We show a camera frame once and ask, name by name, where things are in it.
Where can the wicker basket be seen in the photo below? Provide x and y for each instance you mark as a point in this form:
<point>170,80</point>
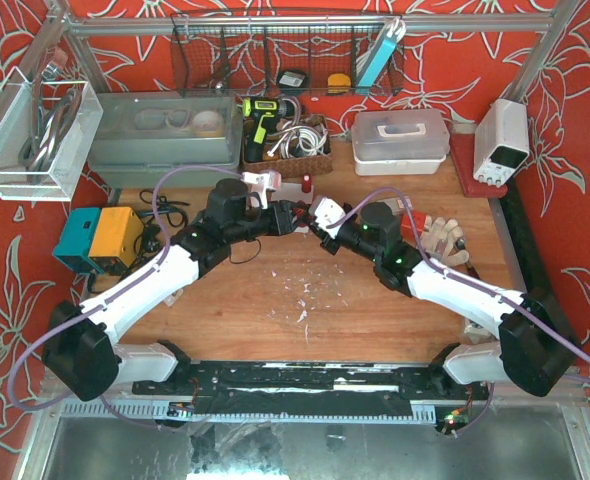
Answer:
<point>296,151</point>

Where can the orange power cube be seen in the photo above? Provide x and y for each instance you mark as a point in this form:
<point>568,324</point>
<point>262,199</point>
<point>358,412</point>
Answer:
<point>419,219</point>

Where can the black cable tray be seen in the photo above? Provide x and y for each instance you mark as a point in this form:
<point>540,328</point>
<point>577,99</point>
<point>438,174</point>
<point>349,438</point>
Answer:
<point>530,255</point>

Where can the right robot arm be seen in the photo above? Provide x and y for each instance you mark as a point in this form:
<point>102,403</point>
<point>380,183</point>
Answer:
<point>531,335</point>

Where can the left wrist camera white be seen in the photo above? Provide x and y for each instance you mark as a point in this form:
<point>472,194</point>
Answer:
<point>262,184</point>

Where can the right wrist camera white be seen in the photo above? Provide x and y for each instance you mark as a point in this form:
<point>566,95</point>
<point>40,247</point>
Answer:
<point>326,212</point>

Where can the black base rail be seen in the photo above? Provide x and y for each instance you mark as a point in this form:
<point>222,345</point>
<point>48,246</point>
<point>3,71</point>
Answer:
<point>415,382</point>

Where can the grey plastic toolbox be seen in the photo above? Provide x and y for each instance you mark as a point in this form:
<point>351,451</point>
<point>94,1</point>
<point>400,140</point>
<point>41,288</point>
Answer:
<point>143,135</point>

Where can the clear acrylic box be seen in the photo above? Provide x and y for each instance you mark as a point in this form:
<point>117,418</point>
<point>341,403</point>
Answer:
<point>46,132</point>

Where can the green cordless drill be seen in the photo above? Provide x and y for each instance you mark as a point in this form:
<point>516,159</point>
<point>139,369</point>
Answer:
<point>265,114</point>

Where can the yellow soldering station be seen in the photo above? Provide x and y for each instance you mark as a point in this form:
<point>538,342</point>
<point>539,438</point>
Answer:
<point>113,246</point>

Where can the white power supply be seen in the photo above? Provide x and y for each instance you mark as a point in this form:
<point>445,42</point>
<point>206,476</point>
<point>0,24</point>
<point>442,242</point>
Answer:
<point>501,143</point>

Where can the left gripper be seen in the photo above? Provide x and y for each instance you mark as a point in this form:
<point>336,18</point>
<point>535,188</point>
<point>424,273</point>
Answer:
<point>284,218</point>

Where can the white plastic storage box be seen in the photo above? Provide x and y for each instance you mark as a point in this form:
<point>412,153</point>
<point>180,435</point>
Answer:
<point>399,142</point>

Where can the blue white hex key set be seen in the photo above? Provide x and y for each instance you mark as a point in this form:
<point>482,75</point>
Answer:
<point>370,64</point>

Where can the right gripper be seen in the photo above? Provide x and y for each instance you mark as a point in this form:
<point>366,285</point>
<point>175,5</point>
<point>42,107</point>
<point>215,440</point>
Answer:
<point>322,235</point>

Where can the yellow tape measure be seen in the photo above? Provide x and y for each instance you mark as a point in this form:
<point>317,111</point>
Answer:
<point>338,84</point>

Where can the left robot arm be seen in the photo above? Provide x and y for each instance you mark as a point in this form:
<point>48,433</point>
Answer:
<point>83,347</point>

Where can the red notebook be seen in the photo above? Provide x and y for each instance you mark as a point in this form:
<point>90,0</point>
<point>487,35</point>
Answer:
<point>462,154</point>

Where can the white peg board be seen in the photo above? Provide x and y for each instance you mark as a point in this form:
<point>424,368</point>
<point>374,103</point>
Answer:
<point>293,192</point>

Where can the black wire basket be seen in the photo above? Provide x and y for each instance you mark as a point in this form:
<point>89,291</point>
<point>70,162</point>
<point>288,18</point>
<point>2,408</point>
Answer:
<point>242,53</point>

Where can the work glove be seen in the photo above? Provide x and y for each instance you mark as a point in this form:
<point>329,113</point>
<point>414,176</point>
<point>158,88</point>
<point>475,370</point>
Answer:
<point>443,240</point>

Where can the teal box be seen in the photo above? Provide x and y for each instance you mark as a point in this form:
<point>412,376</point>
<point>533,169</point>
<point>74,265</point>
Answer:
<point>73,248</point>

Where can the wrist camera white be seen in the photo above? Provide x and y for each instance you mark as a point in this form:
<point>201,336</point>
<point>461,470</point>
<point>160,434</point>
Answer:
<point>262,184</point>
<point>326,212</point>

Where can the black tape measure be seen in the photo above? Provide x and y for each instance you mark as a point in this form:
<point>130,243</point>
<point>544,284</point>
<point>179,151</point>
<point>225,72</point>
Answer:
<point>292,82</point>

